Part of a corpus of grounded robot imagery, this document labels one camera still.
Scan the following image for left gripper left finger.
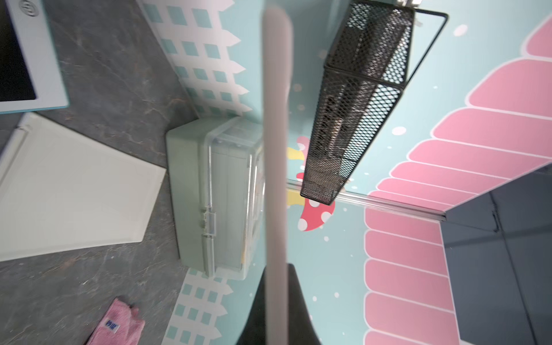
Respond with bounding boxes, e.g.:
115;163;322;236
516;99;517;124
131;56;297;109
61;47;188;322
237;270;266;345

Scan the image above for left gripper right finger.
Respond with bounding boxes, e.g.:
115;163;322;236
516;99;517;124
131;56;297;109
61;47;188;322
287;264;321;345

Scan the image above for pink cleaning cloth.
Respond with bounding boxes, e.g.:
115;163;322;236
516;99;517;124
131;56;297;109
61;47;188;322
86;298;145;345

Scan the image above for white drawing tablet front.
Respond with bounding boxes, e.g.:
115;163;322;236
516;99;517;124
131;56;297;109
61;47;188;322
1;113;165;261

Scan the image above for white drawing tablet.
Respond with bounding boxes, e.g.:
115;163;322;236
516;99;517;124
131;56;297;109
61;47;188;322
262;5;293;344
1;113;165;261

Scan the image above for blue framed drawing tablet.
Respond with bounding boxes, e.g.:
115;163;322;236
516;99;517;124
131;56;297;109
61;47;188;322
1;1;69;114

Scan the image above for green translucent storage box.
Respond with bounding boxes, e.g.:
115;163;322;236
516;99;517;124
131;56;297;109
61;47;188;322
165;117;265;280

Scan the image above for black wire mesh basket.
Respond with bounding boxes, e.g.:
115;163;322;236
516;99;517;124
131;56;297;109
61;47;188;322
300;1;449;205

